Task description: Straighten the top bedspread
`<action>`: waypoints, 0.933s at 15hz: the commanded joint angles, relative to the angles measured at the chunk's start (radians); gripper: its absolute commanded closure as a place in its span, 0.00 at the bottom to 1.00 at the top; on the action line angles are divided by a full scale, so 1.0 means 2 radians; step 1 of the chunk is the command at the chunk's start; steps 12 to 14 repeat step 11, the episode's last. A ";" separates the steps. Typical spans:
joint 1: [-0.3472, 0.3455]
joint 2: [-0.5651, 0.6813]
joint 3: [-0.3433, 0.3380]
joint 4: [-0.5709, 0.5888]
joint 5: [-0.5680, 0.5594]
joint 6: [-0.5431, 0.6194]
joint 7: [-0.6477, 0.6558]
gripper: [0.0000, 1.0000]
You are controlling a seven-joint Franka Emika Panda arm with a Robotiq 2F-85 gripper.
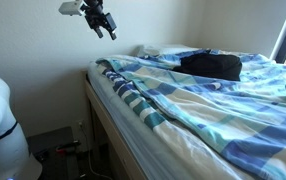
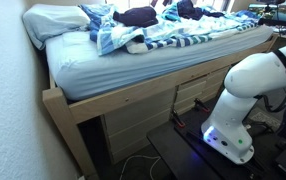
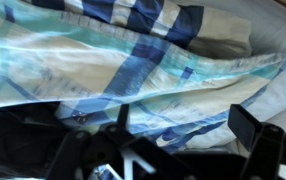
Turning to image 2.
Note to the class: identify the blue white striped bedspread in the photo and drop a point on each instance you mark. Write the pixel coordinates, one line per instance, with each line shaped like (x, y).
(189, 30)

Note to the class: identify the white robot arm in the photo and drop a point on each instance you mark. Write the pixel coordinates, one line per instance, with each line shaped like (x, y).
(249, 80)

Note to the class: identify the black garment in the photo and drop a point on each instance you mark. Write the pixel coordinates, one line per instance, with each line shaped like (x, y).
(136, 16)

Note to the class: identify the mattress with light blue sheet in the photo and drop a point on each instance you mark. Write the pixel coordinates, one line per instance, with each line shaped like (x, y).
(116, 70)

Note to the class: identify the narrow wooden drawer unit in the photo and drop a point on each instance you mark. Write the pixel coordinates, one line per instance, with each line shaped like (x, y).
(196, 90)

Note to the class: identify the light blue pillow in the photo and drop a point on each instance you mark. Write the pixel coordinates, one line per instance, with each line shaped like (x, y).
(53, 20)

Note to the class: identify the red black clamp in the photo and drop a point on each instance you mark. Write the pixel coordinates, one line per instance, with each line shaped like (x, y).
(178, 120)
(201, 106)

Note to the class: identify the cluttered desk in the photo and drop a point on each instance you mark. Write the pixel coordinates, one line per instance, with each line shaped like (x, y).
(283, 20)

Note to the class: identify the wide wooden drawer unit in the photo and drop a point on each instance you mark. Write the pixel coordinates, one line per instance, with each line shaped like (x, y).
(136, 123)

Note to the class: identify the patterned floor mat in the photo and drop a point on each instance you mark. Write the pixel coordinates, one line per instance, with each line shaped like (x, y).
(266, 119)

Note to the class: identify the black base platform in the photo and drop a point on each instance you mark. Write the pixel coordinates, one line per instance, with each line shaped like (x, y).
(179, 156)

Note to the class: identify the light wooden bed frame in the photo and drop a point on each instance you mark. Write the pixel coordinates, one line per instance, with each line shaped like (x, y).
(116, 100)

